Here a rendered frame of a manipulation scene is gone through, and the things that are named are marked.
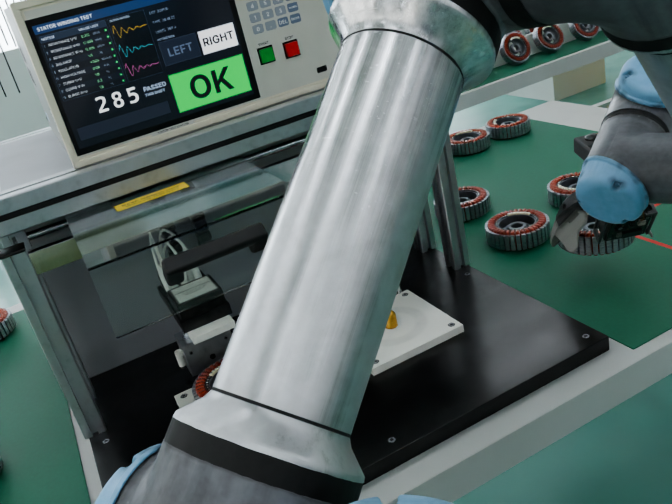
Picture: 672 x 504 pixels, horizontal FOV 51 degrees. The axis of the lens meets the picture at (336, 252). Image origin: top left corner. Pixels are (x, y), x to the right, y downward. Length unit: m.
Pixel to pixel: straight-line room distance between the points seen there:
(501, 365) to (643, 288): 0.28
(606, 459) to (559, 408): 1.03
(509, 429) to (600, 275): 0.37
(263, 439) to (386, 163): 0.17
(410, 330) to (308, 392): 0.64
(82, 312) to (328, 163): 0.78
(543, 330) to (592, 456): 0.97
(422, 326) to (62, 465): 0.53
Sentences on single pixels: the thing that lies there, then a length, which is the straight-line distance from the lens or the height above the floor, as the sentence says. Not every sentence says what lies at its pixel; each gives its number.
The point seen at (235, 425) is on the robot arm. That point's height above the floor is 1.10.
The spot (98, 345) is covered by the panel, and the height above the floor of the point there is 0.82.
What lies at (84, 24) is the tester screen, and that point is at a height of 1.28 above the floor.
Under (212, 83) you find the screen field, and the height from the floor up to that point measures 1.17.
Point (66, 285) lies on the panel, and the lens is 1.12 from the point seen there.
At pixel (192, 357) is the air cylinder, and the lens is 1.06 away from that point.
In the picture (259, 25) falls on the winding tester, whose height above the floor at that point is 1.22.
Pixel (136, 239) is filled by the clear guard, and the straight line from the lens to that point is 0.78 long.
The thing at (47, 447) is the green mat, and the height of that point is 0.75.
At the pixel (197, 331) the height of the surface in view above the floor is 0.88.
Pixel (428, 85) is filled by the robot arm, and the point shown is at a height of 1.22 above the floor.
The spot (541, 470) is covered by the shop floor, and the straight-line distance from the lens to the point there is 1.90.
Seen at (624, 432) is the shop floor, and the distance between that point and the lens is 2.00.
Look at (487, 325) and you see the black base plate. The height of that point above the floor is 0.77.
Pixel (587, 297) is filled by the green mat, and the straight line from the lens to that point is 1.10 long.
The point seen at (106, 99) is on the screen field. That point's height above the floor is 1.19.
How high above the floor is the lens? 1.31
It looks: 24 degrees down
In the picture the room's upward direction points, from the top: 14 degrees counter-clockwise
